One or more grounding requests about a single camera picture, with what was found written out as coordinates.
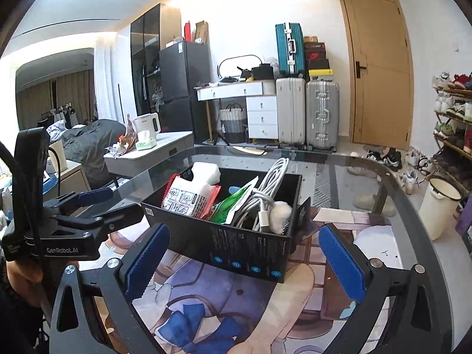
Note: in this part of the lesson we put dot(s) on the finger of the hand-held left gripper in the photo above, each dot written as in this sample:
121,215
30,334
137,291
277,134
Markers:
114,219
96,195

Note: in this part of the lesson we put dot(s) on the red-edged white packet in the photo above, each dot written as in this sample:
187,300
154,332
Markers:
188,201

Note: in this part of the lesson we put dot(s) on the printed cartoon desk mat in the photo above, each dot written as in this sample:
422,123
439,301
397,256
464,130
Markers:
221,302

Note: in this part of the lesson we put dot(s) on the white drawer desk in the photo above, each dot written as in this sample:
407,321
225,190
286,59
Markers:
261,114

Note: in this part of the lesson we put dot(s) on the silver suitcase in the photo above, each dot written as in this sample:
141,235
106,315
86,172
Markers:
322,118

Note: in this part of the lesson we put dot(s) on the white electric kettle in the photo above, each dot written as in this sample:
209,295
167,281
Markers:
145,125

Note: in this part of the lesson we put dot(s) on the black bag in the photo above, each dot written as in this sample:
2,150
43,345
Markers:
262,73

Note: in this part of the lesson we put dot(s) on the white waste bin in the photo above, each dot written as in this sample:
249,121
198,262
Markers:
438,210

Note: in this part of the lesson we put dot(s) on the purple stool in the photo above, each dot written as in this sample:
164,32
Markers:
465,221

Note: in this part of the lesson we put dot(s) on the white suitcase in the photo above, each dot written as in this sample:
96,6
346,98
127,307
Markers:
291,114

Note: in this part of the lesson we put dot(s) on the colourful foil snack bag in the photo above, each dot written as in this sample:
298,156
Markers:
125,140

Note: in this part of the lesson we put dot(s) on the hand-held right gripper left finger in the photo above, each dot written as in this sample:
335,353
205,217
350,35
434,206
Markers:
147,261

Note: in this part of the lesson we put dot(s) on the black refrigerator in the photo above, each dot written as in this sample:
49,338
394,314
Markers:
180,81

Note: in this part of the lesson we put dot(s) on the brown shoe box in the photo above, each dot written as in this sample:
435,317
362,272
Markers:
314,39

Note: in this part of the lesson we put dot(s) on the flat cardboard piece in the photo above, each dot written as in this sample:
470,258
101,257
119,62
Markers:
201,32

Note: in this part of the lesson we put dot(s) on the white cotton ball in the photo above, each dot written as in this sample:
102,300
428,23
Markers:
280,215

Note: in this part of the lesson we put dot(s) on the white curtain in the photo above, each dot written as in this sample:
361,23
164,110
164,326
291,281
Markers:
107,77

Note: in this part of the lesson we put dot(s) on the wooden shoe rack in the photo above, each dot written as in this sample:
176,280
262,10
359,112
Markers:
453,146

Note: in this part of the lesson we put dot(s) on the green tissue box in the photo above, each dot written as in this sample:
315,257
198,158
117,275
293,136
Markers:
146,143

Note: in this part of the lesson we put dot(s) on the teal suitcase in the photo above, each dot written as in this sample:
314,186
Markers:
285,51

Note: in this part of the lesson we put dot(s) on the plain black shoe box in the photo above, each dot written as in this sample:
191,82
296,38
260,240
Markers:
319,64

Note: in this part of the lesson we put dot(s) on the wooden door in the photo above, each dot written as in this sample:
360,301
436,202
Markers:
379,81

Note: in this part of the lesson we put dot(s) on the dark grey duvet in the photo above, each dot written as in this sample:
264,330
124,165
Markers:
92,143

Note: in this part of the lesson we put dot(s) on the red paper bag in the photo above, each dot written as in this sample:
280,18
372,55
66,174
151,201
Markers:
188,31

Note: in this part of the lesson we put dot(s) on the striped woven basket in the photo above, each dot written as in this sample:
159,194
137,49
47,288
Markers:
233,125

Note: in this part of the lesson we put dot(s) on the rows of shoes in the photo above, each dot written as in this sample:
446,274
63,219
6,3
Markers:
448,105

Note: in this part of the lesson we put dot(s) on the beige fluffy slipper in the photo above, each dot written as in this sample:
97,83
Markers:
374,204
363,169

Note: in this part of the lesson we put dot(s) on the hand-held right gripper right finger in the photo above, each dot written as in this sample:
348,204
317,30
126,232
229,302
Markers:
343,265

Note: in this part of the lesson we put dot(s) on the dark glass cabinet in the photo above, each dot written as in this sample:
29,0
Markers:
145,44

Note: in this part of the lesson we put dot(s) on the green and white packet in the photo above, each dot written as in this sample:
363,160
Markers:
230,206

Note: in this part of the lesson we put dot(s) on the person's left hand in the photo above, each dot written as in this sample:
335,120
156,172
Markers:
22,280

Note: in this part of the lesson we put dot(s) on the pile of sneakers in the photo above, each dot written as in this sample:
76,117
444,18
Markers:
402,162

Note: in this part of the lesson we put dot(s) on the grey side table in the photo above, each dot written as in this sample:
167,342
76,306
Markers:
166,155

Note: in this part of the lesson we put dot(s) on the black cardboard box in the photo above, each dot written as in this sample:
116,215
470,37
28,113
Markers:
239,250

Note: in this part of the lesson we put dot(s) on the yellow and black shoe box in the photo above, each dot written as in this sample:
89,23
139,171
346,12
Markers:
320,74

